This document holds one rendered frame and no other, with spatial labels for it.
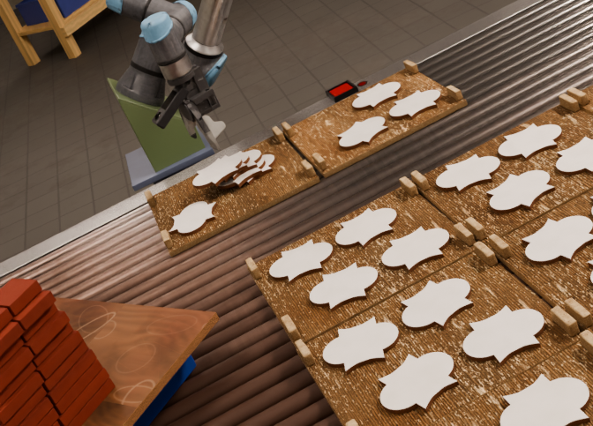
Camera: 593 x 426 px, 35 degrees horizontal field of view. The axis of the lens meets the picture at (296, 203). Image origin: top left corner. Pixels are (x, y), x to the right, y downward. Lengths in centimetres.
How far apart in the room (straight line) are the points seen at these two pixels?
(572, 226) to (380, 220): 43
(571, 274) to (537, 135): 51
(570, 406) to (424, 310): 38
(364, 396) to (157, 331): 45
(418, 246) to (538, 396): 52
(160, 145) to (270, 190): 63
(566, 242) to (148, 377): 80
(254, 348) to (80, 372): 36
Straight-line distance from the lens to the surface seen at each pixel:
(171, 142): 292
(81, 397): 174
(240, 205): 237
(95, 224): 270
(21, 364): 165
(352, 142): 242
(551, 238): 184
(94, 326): 199
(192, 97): 238
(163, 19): 231
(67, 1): 804
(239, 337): 195
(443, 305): 176
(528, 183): 201
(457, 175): 212
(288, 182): 238
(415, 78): 266
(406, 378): 164
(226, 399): 182
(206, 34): 282
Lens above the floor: 200
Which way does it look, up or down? 28 degrees down
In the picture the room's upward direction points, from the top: 24 degrees counter-clockwise
